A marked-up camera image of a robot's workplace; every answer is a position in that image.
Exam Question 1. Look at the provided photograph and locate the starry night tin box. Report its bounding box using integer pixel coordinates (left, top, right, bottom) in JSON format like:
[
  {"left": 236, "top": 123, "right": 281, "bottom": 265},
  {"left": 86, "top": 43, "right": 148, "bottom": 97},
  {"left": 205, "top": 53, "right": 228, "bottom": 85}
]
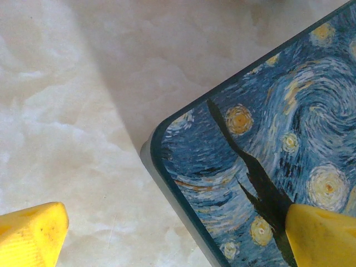
[{"left": 140, "top": 0, "right": 356, "bottom": 267}]

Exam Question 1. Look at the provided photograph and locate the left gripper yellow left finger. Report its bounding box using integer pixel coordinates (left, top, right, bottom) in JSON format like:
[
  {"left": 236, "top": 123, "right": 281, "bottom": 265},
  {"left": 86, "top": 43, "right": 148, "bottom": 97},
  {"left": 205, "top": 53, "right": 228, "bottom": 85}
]
[{"left": 0, "top": 202, "right": 70, "bottom": 267}]

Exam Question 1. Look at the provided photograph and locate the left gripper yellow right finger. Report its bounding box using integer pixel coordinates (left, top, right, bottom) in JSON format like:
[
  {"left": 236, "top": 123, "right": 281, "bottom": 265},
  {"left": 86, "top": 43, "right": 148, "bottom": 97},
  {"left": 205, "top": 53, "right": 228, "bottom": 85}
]
[{"left": 285, "top": 204, "right": 356, "bottom": 267}]

